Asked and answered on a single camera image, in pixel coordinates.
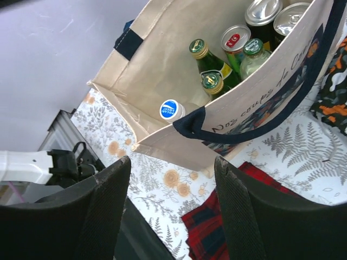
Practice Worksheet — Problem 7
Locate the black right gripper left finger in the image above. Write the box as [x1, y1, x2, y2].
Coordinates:
[1, 156, 131, 259]

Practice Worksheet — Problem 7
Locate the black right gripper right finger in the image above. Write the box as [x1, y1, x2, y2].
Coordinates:
[214, 157, 346, 259]

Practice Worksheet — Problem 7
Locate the blue cap Pocari bottle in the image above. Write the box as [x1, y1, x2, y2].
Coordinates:
[159, 99, 204, 124]

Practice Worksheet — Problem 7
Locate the green Perrier bottle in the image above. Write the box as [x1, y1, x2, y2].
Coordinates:
[189, 38, 240, 88]
[202, 72, 232, 101]

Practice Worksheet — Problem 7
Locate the beige canvas tote bag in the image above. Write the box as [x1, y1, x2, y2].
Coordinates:
[92, 1, 346, 175]

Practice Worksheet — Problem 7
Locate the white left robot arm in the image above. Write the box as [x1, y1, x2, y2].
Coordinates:
[1, 141, 105, 206]

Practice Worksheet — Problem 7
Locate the red plaid skirt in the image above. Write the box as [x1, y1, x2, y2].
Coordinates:
[181, 162, 301, 260]

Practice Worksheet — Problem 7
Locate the floral tablecloth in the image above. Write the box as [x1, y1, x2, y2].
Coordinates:
[72, 86, 346, 259]

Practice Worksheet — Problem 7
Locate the orange black patterned garment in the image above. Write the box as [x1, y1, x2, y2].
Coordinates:
[310, 39, 346, 135]

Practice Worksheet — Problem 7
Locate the silver top can left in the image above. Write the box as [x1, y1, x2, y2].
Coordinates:
[245, 0, 283, 51]

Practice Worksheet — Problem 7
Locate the silver can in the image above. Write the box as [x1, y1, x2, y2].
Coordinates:
[273, 2, 310, 46]
[245, 0, 283, 51]

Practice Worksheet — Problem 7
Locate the silver top can right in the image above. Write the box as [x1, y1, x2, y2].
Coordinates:
[273, 2, 310, 46]

